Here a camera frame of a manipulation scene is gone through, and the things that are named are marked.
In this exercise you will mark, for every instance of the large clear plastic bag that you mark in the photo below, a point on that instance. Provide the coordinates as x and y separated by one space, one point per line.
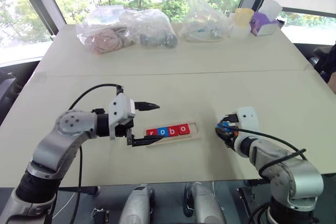
141 22

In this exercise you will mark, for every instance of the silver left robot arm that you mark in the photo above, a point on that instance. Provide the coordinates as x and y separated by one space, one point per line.
63 132

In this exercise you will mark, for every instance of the red letter tile r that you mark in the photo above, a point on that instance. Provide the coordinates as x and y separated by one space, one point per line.
152 132

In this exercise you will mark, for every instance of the black office chair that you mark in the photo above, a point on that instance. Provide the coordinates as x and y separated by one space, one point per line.
9 87
324 58

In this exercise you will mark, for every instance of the small black bracket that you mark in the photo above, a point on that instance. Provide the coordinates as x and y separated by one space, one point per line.
100 216

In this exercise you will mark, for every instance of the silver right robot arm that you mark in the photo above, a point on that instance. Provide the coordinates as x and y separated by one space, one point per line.
288 174

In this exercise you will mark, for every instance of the silver rounded robot leg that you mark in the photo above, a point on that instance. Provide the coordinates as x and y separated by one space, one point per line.
135 205
203 205

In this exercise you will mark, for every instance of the blue letter tile o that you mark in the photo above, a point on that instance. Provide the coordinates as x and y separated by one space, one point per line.
163 132

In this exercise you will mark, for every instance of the tall clear plastic bag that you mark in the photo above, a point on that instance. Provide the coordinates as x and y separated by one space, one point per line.
202 19

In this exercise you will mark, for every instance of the yellow plastic cup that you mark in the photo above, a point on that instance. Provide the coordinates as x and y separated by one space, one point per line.
244 16

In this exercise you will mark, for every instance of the black metal frame piece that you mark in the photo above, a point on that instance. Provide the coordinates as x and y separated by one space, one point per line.
245 203

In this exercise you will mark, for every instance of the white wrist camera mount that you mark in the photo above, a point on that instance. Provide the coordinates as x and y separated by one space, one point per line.
248 119
120 108

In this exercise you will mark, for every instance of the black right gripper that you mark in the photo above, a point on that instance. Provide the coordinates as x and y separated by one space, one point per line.
231 123

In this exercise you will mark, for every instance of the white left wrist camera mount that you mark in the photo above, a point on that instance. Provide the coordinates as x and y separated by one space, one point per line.
120 108

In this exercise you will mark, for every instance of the red letter tile o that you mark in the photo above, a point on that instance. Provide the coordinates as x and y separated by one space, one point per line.
183 129

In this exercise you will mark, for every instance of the white tissue sheet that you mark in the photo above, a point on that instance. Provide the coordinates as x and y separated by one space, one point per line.
270 9

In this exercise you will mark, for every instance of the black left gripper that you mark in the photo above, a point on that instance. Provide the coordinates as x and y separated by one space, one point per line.
124 128

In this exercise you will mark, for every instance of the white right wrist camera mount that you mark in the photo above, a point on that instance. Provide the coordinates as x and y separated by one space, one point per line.
248 119

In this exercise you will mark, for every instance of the pink cloth in bag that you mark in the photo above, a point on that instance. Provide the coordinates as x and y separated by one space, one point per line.
103 40

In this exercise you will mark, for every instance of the purple tissue box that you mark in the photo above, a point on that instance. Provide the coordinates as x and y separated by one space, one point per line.
260 23

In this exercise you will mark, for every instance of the wooden letter tray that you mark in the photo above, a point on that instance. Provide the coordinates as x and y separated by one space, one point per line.
194 136

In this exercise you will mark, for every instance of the red letter tile b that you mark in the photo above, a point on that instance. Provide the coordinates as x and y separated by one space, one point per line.
173 130

